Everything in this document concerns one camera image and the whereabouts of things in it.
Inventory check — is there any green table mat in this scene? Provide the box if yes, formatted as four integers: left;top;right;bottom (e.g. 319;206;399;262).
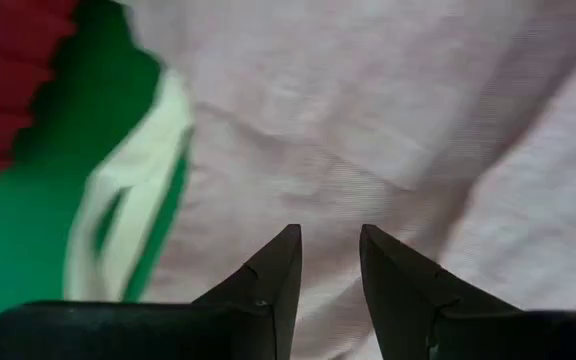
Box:
0;0;192;351

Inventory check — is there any pink garment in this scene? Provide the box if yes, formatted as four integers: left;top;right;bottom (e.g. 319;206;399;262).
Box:
115;0;576;360

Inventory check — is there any white printed tote bag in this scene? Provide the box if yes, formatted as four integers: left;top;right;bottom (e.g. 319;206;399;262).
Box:
62;69;195;304

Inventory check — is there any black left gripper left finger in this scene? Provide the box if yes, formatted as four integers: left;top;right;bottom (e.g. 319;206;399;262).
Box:
0;223;303;360

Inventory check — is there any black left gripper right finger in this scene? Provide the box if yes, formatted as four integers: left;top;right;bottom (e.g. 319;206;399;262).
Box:
359;223;576;360

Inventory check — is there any red plastic laundry bin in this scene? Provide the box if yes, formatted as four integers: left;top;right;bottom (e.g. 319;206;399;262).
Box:
0;0;80;201

